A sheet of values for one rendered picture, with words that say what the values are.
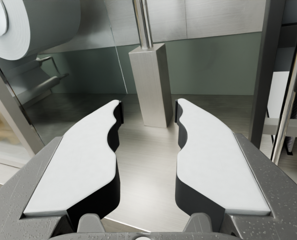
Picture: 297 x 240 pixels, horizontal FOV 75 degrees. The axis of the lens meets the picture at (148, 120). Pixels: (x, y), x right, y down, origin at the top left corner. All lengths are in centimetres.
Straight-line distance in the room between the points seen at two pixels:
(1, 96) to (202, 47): 67
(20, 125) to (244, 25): 75
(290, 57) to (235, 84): 49
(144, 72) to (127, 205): 38
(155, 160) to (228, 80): 47
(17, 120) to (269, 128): 57
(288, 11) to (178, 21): 51
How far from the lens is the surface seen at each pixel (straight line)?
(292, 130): 43
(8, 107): 57
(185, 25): 82
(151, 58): 59
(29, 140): 61
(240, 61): 83
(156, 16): 84
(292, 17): 37
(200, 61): 84
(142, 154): 60
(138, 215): 47
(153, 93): 63
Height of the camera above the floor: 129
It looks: 31 degrees down
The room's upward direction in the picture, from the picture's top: 11 degrees counter-clockwise
